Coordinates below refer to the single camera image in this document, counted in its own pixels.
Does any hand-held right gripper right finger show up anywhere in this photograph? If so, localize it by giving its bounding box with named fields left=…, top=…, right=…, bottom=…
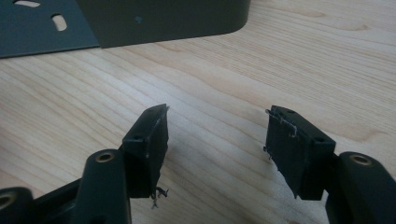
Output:
left=263, top=105, right=337, bottom=201

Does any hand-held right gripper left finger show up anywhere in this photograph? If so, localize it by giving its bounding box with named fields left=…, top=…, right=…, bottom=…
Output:
left=120, top=103, right=171, bottom=200

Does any black metal corner shelf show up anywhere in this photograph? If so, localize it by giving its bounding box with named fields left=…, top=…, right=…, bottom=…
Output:
left=0, top=0, right=252, bottom=60

